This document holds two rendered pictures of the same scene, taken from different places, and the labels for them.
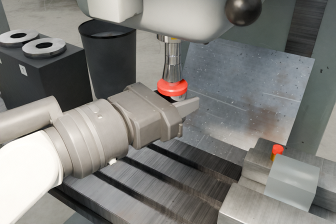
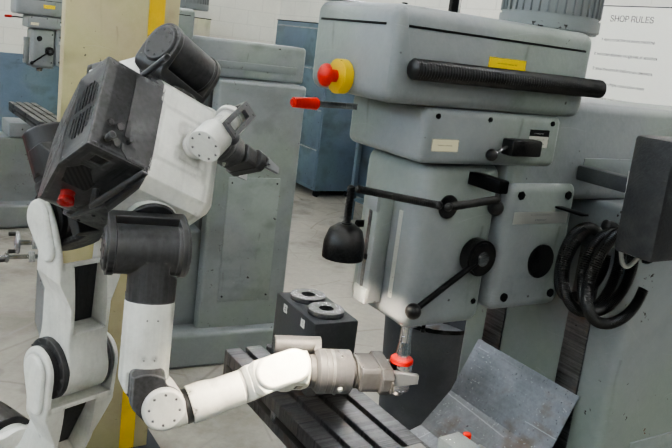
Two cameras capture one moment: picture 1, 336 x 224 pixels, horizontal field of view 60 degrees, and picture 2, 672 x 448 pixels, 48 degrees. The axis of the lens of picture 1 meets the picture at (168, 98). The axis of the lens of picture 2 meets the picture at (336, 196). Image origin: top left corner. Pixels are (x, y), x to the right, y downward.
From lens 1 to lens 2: 1.16 m
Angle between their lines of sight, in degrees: 31
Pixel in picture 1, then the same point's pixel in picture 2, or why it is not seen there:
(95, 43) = not seen: hidden behind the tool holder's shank
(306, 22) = (571, 355)
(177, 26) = (392, 313)
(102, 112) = (344, 355)
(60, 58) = (334, 322)
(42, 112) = (311, 342)
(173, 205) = not seen: outside the picture
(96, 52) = not seen: hidden behind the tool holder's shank
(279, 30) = (552, 357)
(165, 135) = (380, 387)
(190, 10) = (397, 307)
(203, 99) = (467, 414)
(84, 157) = (324, 375)
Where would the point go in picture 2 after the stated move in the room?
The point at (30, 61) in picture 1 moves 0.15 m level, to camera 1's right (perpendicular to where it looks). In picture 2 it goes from (310, 317) to (367, 334)
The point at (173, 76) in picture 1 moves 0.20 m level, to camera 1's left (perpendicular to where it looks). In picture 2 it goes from (401, 351) to (314, 324)
